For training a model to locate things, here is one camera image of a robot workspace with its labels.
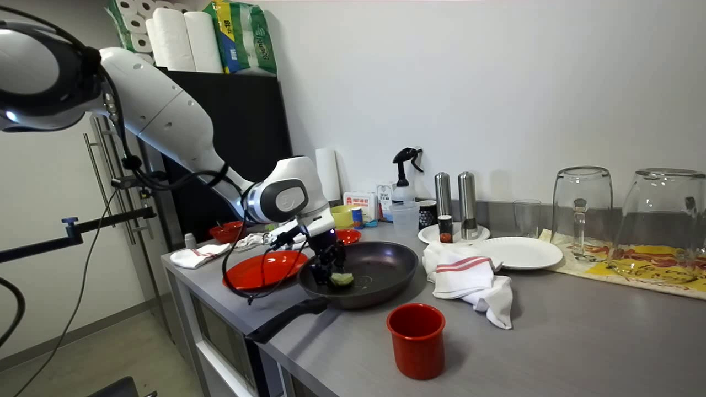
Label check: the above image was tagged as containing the large upturned glass jar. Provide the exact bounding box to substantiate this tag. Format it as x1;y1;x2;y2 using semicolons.
615;168;706;272

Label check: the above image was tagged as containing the paper towel rolls pack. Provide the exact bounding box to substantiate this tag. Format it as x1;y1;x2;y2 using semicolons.
144;6;222;72

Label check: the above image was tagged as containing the red plastic utensil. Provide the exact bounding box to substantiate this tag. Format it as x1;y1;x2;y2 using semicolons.
207;219;248;245

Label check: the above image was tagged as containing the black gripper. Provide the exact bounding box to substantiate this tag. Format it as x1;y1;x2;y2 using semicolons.
309;235;351;289

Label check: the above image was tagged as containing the white paper towel roll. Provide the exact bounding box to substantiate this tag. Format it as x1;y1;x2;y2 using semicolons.
312;145;343;206

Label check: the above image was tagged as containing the black equipment stand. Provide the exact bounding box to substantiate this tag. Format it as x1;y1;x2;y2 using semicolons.
85;376;161;397

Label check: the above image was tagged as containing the black cabinet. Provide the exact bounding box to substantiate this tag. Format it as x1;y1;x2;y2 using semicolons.
156;71;295;245

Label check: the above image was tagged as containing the white dinner plate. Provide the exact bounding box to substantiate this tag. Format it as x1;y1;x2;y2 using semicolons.
470;233;566;274

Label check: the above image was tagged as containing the yellow patterned mat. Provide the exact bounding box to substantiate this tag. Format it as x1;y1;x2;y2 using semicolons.
539;228;706;302

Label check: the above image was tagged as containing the patterned paper pack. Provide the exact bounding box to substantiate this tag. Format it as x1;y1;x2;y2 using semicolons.
104;0;156;62

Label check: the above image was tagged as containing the crumpled white cloth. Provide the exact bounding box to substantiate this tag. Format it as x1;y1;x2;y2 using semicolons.
168;231;266;272

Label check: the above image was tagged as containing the yellow green bowl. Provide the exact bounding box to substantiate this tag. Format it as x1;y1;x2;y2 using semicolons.
329;202;357;231

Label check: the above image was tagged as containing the spray bottle black nozzle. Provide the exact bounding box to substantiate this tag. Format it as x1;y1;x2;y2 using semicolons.
391;145;426;226

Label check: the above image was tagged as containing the red dinner plate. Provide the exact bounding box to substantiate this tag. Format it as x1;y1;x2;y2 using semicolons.
220;249;311;294

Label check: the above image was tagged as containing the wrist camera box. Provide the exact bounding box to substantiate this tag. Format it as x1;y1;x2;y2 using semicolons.
300;211;339;238

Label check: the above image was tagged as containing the green package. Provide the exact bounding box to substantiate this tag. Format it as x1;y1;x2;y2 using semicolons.
205;0;279;74

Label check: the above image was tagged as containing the clear plastic container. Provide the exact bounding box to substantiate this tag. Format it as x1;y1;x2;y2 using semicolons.
417;198;440;230

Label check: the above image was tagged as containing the dark frying pan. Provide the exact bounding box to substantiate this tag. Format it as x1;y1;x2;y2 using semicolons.
247;241;422;347

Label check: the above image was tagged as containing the white first aid kit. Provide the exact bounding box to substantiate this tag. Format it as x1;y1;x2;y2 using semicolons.
341;190;379;223

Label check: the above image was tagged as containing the small white box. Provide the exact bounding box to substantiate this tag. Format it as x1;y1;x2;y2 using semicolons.
372;184;395;223

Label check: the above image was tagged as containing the red bowl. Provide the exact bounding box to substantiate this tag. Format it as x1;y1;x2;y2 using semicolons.
336;228;363;246

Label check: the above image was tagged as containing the steel shaker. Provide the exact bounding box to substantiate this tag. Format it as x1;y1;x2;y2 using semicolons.
433;169;455;221
457;169;480;231

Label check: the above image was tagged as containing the red cup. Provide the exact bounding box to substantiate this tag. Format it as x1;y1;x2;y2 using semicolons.
385;302;448;384

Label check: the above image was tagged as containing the white towel red stripe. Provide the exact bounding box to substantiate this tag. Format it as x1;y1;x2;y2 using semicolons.
418;241;517;334

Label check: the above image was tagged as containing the small white saucer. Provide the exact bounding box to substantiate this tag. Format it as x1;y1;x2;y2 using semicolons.
417;221;491;246

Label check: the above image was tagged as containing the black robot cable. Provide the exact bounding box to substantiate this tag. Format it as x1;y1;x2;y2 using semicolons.
219;219;316;305

